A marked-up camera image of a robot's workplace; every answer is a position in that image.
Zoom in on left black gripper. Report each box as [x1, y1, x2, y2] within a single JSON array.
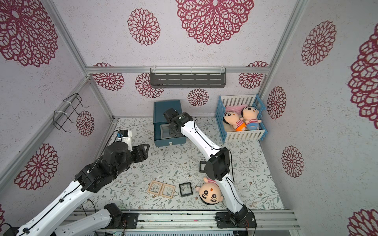
[[113, 143, 149, 178]]

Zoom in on grey brooch box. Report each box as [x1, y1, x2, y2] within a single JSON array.
[[160, 124, 177, 139]]

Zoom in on teal drawer cabinet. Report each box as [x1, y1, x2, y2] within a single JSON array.
[[153, 100, 187, 147]]

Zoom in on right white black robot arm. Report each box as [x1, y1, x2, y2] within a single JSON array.
[[163, 108, 248, 224]]

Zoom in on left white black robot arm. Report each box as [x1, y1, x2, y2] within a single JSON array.
[[4, 141, 150, 236]]

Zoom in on wooden brooch box left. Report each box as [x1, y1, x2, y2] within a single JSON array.
[[147, 180, 163, 195]]

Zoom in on wooden brooch box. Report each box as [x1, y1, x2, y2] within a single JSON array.
[[147, 180, 163, 195], [159, 183, 175, 199]]

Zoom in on wooden brooch box right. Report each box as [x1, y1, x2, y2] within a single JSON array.
[[159, 183, 175, 199]]

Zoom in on small black brooch box far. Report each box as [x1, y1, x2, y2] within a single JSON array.
[[199, 161, 207, 173]]

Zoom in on small black brooch box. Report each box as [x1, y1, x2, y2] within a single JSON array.
[[179, 182, 193, 197], [199, 161, 207, 173]]

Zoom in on small black brooch box near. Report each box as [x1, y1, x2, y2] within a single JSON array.
[[179, 182, 193, 197]]

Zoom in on pink crib blanket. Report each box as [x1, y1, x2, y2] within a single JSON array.
[[225, 104, 249, 115]]

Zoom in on blue white toy crib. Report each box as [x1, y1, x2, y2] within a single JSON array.
[[215, 94, 268, 143]]

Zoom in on plush doll orange pants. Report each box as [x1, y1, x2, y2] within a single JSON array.
[[223, 111, 247, 132]]

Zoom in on plush doll blue pants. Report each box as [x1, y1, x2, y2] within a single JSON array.
[[241, 107, 262, 130]]

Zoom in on plush doll striped hat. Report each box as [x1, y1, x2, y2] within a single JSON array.
[[195, 178, 223, 206]]

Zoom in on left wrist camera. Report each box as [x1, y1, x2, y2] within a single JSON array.
[[115, 130, 132, 151]]

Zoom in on grey wall shelf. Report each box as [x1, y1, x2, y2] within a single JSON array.
[[149, 67, 226, 89]]

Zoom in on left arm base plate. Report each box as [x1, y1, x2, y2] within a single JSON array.
[[119, 212, 139, 229]]

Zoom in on black wire wall rack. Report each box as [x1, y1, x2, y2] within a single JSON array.
[[52, 93, 88, 133]]

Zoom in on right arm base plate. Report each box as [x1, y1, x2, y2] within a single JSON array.
[[215, 211, 257, 229]]

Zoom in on aluminium front rail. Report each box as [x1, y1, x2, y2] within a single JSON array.
[[108, 210, 300, 232]]

